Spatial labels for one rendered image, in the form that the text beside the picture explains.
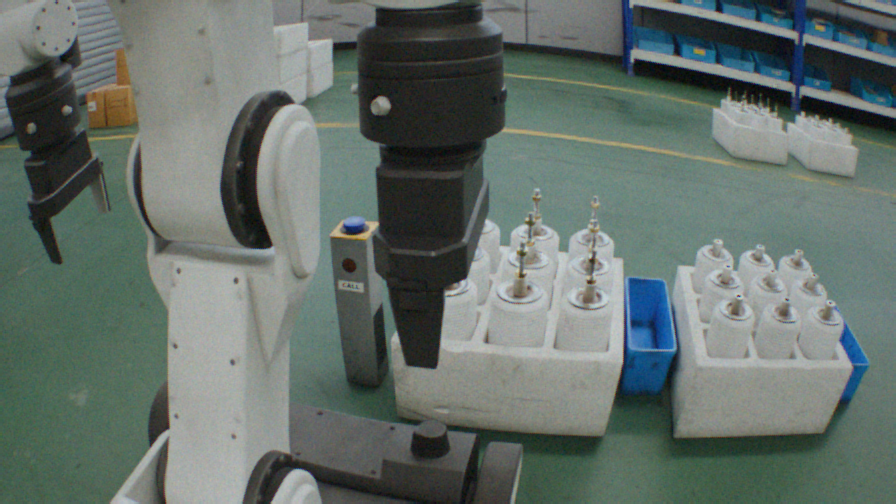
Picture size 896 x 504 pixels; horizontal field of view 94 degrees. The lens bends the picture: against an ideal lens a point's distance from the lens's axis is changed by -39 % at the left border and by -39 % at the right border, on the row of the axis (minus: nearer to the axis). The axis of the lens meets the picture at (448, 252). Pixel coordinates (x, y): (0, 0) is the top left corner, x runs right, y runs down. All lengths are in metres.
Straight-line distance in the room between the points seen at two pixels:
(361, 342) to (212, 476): 0.68
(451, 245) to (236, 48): 0.25
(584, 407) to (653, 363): 0.19
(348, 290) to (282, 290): 0.62
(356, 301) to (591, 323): 0.42
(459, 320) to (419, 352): 0.67
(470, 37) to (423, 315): 0.17
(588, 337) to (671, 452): 0.30
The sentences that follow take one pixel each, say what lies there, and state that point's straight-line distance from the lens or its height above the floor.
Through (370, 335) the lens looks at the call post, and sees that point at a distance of 1.19.
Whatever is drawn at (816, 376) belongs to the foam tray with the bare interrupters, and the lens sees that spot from 1.18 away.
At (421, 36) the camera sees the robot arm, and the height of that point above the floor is 0.74.
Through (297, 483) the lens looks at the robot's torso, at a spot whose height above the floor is 0.33.
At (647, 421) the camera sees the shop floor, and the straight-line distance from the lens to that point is 1.20.
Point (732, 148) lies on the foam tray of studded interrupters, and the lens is 3.19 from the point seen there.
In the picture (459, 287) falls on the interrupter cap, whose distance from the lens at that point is 1.07.
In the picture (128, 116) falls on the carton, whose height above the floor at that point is 0.07.
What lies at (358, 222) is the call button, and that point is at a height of 0.33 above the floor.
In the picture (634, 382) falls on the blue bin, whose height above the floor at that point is 0.04.
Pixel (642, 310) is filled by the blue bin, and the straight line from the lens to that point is 1.48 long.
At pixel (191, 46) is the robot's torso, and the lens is 0.48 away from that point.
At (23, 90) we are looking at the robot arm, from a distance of 0.63.
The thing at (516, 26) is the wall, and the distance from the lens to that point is 6.08.
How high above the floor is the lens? 0.77
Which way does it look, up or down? 26 degrees down
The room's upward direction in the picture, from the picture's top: straight up
